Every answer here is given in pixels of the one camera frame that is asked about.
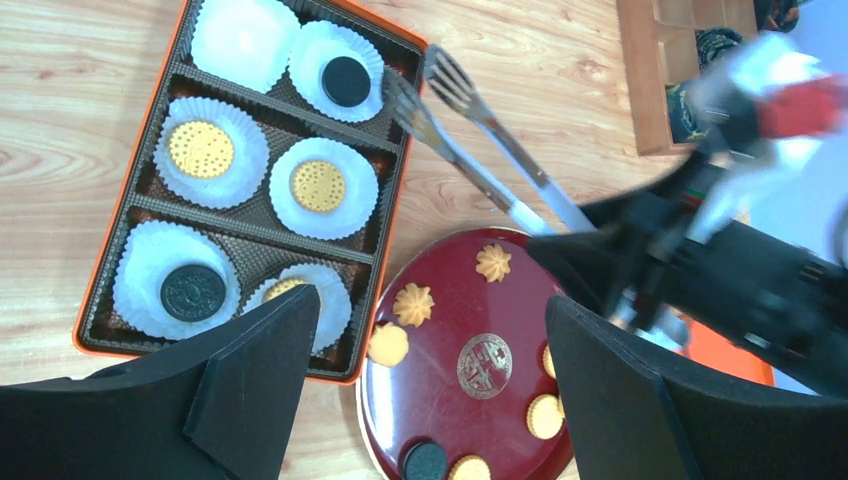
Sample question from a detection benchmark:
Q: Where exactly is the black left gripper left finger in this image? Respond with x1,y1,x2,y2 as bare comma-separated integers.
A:
1,285,319,479

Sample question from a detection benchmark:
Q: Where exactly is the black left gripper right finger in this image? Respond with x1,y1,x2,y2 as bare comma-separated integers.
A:
545,296,847,479

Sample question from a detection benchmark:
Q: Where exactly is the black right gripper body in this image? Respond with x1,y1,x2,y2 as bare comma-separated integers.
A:
526,152,847,397

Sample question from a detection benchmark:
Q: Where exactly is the orange box lid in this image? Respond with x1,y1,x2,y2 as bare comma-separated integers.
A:
682,316,775,387

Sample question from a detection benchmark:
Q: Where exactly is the black chocolate cookie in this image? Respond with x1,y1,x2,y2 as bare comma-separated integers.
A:
160,264,226,323
400,441,448,480
321,56,371,108

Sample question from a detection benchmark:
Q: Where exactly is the dotted round biscuit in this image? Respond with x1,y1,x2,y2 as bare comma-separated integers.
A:
447,455,492,480
526,394,565,440
167,121,235,179
263,277,309,303
541,345,556,379
290,160,347,213

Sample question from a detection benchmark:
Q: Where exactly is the orange cookie box tray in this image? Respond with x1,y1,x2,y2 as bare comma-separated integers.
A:
73,1,427,385

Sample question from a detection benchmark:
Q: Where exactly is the metal tongs white handle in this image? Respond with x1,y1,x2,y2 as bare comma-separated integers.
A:
381,43,690,349

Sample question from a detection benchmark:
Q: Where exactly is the rolled dark patterned tie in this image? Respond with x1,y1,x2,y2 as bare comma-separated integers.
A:
666,82,704,144
695,27,745,71

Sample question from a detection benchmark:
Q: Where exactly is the white paper cup bottom-left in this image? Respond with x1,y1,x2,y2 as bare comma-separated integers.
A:
113,221,241,340

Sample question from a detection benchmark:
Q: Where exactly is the white paper cup bottom-right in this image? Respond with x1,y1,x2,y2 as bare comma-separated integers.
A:
243,263,352,355

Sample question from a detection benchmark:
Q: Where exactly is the flower butter cookie upper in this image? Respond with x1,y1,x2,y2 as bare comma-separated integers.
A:
475,244,512,283

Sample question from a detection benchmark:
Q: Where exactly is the flower butter cookie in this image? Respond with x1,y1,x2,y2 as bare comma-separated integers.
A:
475,244,512,283
392,283,435,328

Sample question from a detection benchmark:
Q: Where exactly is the dark red round plate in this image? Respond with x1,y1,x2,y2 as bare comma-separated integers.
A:
356,227,573,479

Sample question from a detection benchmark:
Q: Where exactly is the plain round butter cookie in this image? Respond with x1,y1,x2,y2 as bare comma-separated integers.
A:
367,323,409,368

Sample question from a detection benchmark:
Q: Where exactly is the flower butter cookie left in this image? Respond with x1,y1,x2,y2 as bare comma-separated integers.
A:
392,283,435,328

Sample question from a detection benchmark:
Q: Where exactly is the wooden compartment organizer box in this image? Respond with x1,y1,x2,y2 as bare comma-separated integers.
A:
617,0,758,156

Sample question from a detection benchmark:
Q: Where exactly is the white paper cup middle-right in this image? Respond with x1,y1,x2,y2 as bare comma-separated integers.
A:
269,137,378,240

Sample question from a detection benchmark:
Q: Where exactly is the white paper cup middle-left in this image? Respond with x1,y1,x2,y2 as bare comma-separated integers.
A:
153,96,270,209

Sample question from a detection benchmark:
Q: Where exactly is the white paper cup top-left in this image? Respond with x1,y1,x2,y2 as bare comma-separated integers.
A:
191,0,301,93

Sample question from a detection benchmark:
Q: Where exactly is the white paper cup top-right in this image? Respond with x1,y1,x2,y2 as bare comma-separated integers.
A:
288,20,384,123

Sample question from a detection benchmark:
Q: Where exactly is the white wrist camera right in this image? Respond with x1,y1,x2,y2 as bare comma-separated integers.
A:
688,33,847,169

